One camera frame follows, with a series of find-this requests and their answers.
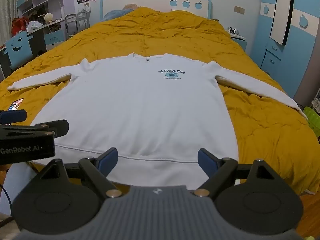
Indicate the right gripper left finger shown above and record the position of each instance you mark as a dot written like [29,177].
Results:
[94,173]

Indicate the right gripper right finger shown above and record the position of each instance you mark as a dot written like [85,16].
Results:
[220,172]

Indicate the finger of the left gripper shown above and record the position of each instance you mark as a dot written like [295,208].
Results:
[58,127]
[10,117]

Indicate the white Nevada sweatshirt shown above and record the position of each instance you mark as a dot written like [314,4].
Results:
[157,111]

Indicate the mustard yellow bed quilt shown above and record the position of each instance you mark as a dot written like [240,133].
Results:
[263,127]

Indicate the blue smiley face chair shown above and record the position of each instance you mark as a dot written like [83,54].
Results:
[18,50]

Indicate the dark desk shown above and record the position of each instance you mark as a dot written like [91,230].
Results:
[44,38]

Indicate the red bag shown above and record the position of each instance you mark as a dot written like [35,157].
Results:
[19,24]

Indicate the grey metal chair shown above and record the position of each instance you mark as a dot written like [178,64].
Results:
[74,23]

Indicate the green plastic basket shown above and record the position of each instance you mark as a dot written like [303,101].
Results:
[313,120]

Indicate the round cream lamp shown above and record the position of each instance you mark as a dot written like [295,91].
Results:
[48,17]

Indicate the blue pillow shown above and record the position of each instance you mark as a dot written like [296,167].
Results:
[116,14]

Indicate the blue nightstand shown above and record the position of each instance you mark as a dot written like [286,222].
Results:
[240,40]

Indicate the black white plush toy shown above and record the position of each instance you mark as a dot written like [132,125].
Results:
[233,31]

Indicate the white blue headboard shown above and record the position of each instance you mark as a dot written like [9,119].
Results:
[202,8]

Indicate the blue white wardrobe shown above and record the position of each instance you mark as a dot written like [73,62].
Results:
[284,40]

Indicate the wall switch plate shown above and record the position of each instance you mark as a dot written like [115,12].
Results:
[239,10]

